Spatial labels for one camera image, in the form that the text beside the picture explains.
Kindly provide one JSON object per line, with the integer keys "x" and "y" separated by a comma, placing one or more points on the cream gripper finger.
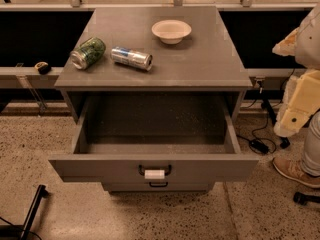
{"x": 301, "y": 100}
{"x": 286, "y": 47}

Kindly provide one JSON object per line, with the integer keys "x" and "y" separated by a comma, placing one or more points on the green soda can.
{"x": 87, "y": 53}

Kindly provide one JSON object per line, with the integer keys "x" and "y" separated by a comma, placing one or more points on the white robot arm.
{"x": 307, "y": 49}

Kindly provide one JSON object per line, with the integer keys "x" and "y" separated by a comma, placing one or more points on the grey drawer cabinet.
{"x": 204, "y": 62}

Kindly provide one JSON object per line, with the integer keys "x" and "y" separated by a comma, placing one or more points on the silver blue energy can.
{"x": 131, "y": 58}

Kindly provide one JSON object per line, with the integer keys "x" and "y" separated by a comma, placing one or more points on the open grey top drawer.
{"x": 116, "y": 133}

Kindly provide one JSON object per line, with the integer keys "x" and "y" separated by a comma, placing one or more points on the black tripod leg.
{"x": 284, "y": 141}

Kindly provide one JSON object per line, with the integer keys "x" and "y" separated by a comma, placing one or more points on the grey trouser leg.
{"x": 311, "y": 153}

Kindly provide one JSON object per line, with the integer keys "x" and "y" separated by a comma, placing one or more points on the tan sneaker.
{"x": 292, "y": 170}

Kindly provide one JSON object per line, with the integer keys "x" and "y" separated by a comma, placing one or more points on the black object on floor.
{"x": 303, "y": 199}

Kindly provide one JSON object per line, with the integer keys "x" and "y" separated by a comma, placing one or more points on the white paper bowl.
{"x": 171, "y": 31}

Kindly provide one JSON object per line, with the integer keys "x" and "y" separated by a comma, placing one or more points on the yellow black tape measure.
{"x": 43, "y": 68}

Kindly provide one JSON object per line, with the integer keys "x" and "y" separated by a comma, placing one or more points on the black stand leg left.
{"x": 10, "y": 231}

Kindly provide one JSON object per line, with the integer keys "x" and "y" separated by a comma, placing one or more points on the black power adapter with cable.
{"x": 260, "y": 145}

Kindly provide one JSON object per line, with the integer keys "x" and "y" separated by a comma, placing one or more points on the white tag on handle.
{"x": 154, "y": 174}

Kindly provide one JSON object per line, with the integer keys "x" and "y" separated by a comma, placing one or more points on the black lower drawer handle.
{"x": 158, "y": 184}

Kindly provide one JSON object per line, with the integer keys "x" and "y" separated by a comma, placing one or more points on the black drawer handle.
{"x": 142, "y": 169}
{"x": 158, "y": 184}

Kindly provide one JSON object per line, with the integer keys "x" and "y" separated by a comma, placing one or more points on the black top drawer handle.
{"x": 142, "y": 169}

